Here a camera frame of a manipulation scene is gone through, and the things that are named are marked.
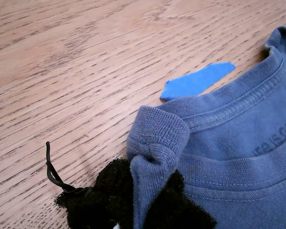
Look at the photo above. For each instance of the blue printed T-shirt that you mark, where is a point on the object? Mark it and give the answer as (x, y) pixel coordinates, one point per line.
(228, 143)

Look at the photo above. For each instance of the small blue tape piece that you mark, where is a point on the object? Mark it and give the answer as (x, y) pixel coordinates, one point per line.
(197, 81)

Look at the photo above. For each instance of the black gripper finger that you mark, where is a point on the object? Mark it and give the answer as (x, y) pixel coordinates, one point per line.
(105, 202)
(176, 210)

